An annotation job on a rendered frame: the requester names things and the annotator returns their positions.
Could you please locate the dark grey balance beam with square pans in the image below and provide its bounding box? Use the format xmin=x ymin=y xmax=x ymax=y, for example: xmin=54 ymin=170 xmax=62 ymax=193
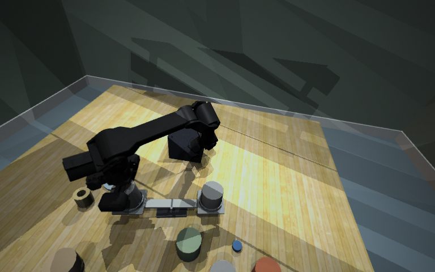
xmin=112 ymin=189 xmax=225 ymax=218

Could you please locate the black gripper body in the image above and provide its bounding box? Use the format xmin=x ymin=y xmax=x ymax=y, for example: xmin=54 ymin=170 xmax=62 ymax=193
xmin=98 ymin=154 xmax=140 ymax=212

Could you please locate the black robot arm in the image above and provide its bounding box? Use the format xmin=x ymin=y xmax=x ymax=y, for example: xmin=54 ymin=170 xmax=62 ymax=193
xmin=62 ymin=100 xmax=220 ymax=191

